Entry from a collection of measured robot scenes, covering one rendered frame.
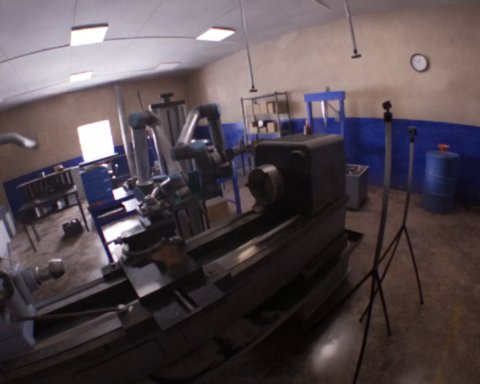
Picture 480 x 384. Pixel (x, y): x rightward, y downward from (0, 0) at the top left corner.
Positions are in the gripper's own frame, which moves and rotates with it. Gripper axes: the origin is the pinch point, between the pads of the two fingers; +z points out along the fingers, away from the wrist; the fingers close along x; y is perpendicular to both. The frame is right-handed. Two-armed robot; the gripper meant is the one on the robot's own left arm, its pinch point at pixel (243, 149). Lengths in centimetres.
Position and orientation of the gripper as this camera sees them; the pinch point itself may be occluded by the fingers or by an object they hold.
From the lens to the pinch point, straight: 158.5
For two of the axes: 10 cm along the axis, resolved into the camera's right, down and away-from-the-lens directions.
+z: 9.1, -3.9, 1.5
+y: 4.1, 9.0, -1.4
